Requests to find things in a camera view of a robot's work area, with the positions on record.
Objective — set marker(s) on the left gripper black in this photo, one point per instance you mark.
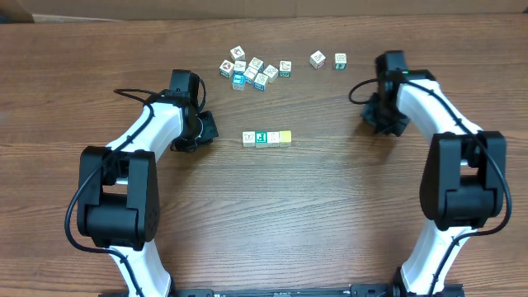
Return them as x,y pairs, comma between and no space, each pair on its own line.
210,129

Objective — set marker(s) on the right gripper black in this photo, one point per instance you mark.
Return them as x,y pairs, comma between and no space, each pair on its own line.
370,113

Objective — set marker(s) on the white block butterfly picture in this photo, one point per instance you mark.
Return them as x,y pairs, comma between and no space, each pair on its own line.
249,139

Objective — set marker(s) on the white block green side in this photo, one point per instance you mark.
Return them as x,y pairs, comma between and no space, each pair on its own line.
261,140

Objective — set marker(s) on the white block red side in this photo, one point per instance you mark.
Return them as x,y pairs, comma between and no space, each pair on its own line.
273,139

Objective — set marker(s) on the yellow block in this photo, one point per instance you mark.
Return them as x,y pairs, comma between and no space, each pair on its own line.
285,138

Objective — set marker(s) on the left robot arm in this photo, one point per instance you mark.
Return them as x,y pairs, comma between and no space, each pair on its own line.
116,209

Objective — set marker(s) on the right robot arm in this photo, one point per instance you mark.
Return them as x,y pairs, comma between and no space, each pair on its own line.
463,191

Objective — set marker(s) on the white block teal far right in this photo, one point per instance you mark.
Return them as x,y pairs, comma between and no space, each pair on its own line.
340,61

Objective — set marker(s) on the block red circle green side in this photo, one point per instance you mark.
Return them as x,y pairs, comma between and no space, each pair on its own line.
226,69

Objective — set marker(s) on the white block teal side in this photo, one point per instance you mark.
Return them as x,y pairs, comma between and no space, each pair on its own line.
250,74

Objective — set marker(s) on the white block behind blue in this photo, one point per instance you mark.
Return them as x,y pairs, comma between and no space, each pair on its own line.
239,67

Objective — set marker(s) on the white block tilted centre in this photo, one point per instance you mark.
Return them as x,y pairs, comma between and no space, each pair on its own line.
260,81

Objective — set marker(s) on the white block red bottom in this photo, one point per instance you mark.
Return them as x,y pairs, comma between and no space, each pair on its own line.
317,59

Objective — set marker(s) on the block with red picture top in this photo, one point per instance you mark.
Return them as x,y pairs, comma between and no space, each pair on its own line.
237,53

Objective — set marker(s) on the white block green grid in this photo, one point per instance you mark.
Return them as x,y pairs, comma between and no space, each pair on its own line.
257,64

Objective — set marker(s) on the white block green letters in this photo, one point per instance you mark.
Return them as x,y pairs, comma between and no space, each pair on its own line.
285,69

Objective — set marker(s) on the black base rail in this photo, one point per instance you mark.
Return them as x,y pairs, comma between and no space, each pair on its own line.
351,291

